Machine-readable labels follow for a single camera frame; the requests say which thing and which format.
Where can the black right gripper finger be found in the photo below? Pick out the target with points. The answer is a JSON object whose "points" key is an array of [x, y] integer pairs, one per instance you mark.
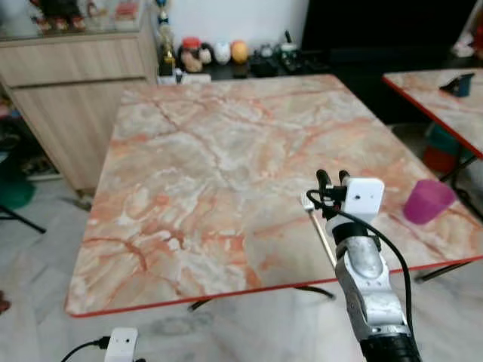
{"points": [[344, 177], [324, 181]]}

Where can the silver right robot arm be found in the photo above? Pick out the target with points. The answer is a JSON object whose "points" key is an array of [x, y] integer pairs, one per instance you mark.
{"points": [[371, 290]]}

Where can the purple plastic cup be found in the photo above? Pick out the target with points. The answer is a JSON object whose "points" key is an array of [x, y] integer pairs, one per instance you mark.
{"points": [[427, 202]]}

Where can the red and teal stool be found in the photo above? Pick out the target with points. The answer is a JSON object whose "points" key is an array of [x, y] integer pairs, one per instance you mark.
{"points": [[439, 154]]}

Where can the large marble pattern folding table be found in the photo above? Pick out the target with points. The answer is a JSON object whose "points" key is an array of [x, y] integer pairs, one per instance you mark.
{"points": [[226, 173]]}

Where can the small marble pattern folding table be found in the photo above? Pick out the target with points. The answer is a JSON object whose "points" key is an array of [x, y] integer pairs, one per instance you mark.
{"points": [[445, 109]]}

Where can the dark phone stand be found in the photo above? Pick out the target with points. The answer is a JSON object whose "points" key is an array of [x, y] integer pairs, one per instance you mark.
{"points": [[459, 84]]}

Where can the orange egg figurine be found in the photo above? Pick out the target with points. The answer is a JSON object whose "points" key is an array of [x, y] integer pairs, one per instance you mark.
{"points": [[239, 51]]}

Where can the black television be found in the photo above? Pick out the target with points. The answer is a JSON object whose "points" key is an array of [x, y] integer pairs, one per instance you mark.
{"points": [[385, 26]]}

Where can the white egg figurine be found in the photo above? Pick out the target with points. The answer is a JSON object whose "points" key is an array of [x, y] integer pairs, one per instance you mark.
{"points": [[222, 52]]}

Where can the red capped figurine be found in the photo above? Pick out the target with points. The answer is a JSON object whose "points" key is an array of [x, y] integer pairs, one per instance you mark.
{"points": [[190, 54]]}

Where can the gold trophy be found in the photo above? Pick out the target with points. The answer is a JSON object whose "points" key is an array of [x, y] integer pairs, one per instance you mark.
{"points": [[166, 53]]}

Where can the light wooden cabinet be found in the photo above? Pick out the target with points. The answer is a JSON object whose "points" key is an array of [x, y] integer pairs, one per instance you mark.
{"points": [[68, 83]]}

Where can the black stand leg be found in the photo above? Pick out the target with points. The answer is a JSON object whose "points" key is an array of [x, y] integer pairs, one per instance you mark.
{"points": [[21, 219]]}

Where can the green round container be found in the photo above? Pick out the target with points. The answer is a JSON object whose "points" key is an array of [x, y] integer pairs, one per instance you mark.
{"points": [[15, 185]]}

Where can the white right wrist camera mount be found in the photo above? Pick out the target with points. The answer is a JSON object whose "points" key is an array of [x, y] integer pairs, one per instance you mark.
{"points": [[364, 197]]}

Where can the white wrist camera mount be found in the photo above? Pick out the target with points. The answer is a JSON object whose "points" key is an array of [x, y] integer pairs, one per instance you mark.
{"points": [[364, 197], [121, 345]]}

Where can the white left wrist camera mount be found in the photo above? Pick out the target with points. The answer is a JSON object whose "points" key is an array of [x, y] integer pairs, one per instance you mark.
{"points": [[121, 345]]}

